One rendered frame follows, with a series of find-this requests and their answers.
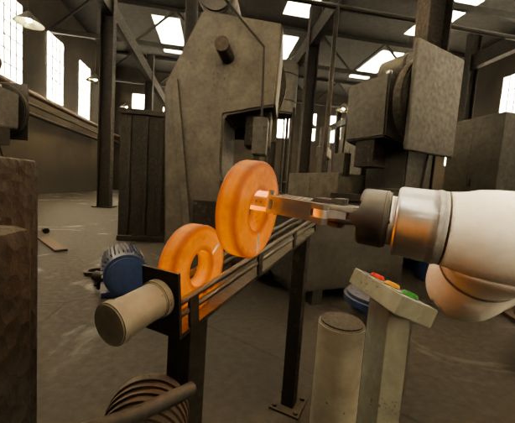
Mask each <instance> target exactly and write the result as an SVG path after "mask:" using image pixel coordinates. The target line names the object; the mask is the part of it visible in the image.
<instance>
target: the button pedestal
mask: <svg viewBox="0 0 515 423"><path fill-rule="evenodd" d="M375 278H376V279H375ZM377 279H379V278H377V277H375V276H371V275H369V274H366V273H364V272H362V271H361V270H360V269H357V268H355V269H354V272H353V274H352V276H351V278H350V282H351V283H352V284H353V285H355V286H356V287H357V288H358V289H360V290H361V291H363V292H364V293H366V294H367V295H369V296H370V298H369V306H368V314H367V329H366V338H365V346H364V354H363V362H362V377H361V386H360V394H359V402H358V410H357V418H356V423H398V422H399V414H400V407H401V399H402V392H403V379H404V371H405V364H406V357H407V350H408V336H409V329H410V322H411V321H413V322H415V323H418V324H420V325H422V326H426V327H428V328H431V326H432V324H433V322H434V319H435V317H436V315H437V313H438V311H437V310H436V309H435V308H433V307H432V306H430V305H428V304H426V303H424V302H423V301H421V300H419V299H417V300H416V299H414V298H412V297H410V296H408V295H405V294H404V295H403V294H400V293H398V292H397V291H396V290H398V291H400V292H402V290H401V289H397V288H395V287H392V286H391V285H388V284H387V283H385V280H382V279H380V280H381V281H382V282H384V283H385V284H386V285H385V284H384V283H382V282H380V281H378V280H377ZM391 287H392V288H394V289H396V290H393V289H392V288H391ZM402 293H403V292H402Z"/></svg>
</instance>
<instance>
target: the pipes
mask: <svg viewBox="0 0 515 423"><path fill-rule="evenodd" d="M284 1H289V2H293V3H303V4H308V5H312V6H317V7H322V8H331V9H335V17H334V26H333V36H332V46H331V56H330V74H329V84H328V94H327V103H326V114H325V132H324V142H323V152H322V161H321V172H320V173H325V167H326V156H327V147H328V138H329V127H330V110H331V99H332V90H333V80H334V70H335V61H336V42H337V33H338V23H339V13H340V10H341V11H347V12H352V13H360V14H366V15H371V16H375V17H380V18H390V19H394V20H399V21H404V22H410V23H414V24H415V20H416V18H413V17H408V16H403V15H398V14H393V13H385V12H379V11H375V10H370V9H365V8H356V7H351V6H346V5H341V4H336V3H328V2H323V1H318V0H284ZM451 29H452V30H457V31H462V32H467V33H472V34H481V35H486V36H491V37H496V38H501V39H510V40H515V35H511V34H503V33H498V32H493V31H488V30H484V29H474V28H470V27H465V26H460V25H455V24H452V25H451ZM0 82H7V83H16V82H14V81H11V80H9V79H8V78H6V77H4V76H1V75H0ZM29 96H30V97H32V98H34V99H36V100H38V101H41V102H43V103H45V104H47V105H49V106H51V107H53V108H56V109H58V110H60V111H62V112H64V113H66V114H68V115H70V116H72V117H74V118H77V119H79V120H81V121H82V122H84V123H87V124H89V125H91V126H93V127H95V128H98V124H96V123H94V122H92V121H90V120H88V119H86V118H84V117H82V116H80V115H78V114H76V113H74V112H72V111H71V110H69V109H67V108H65V107H62V106H61V105H59V104H57V103H55V102H52V101H51V100H49V99H47V98H45V97H42V96H40V95H39V94H37V93H36V92H34V91H31V90H29ZM29 105H30V106H32V107H36V108H38V109H39V110H42V111H44V112H47V113H49V114H52V115H54V116H56V117H58V118H61V119H64V120H65V121H67V122H70V123H73V124H75V125H77V126H79V127H82V128H84V129H87V130H89V131H91V132H93V133H96V134H98V132H95V131H93V130H91V129H89V128H86V127H84V126H81V125H80V124H78V123H74V122H72V121H71V120H69V119H66V118H64V117H61V116H59V115H57V114H55V113H53V112H50V111H48V110H45V109H43V108H42V107H38V106H36V105H34V104H33V103H30V102H29ZM29 116H31V117H33V118H37V119H40V120H42V121H45V122H47V123H51V124H54V125H56V126H58V127H61V128H64V129H67V130H70V131H72V132H74V133H78V134H80V135H83V136H86V137H88V138H92V139H95V140H96V141H97V140H98V138H95V137H92V136H91V135H88V134H85V133H82V132H80V131H77V130H75V129H73V128H69V127H66V126H65V125H62V124H60V123H56V122H54V121H51V120H49V119H47V118H45V117H41V116H39V115H36V114H34V113H31V112H29Z"/></svg>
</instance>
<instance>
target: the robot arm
mask: <svg viewBox="0 0 515 423"><path fill-rule="evenodd" d="M348 201H349V199H345V198H333V199H331V198H325V197H315V198H307V197H300V196H289V195H287V194H285V195H280V194H277V195H275V193H274V190H269V191H258V192H257V193H256V194H255V196H254V197H253V199H252V203H251V205H250V209H253V210H259V211H264V212H267V213H272V214H274V215H277V214H278V215H282V216H286V217H293V218H298V219H302V220H306V221H310V222H316V223H319V224H320V225H326V224H327V225H328V226H329V227H336V228H341V227H344V226H345V224H346V225H355V227H356V231H355V239H356V242H357V243H360V244H364V245H368V246H373V247H377V248H381V247H384V245H385V244H388V245H390V248H389V253H390V254H391V256H393V255H394V256H399V257H403V258H406V259H412V260H417V261H421V262H425V263H427V264H429V267H428V270H427V273H426V278H425V284H426V290H427V292H428V295H429V298H430V299H431V300H432V301H433V302H434V303H435V304H436V305H437V306H438V307H439V308H440V309H441V310H442V312H443V313H444V314H446V315H447V316H449V317H451V318H454V319H456V320H459V321H484V320H487V319H490V318H492V317H494V316H496V315H498V314H500V313H502V312H503V311H505V310H507V309H510V308H512V307H514V306H515V191H497V190H478V191H466V192H453V191H442V190H439V191H435V190H427V189H419V188H411V187H402V188H401V189H400V190H399V194H398V196H393V193H392V192H391V191H384V190H376V189H365V190H364V191H363V192H362V196H361V200H360V205H359V206H354V205H349V204H348Z"/></svg>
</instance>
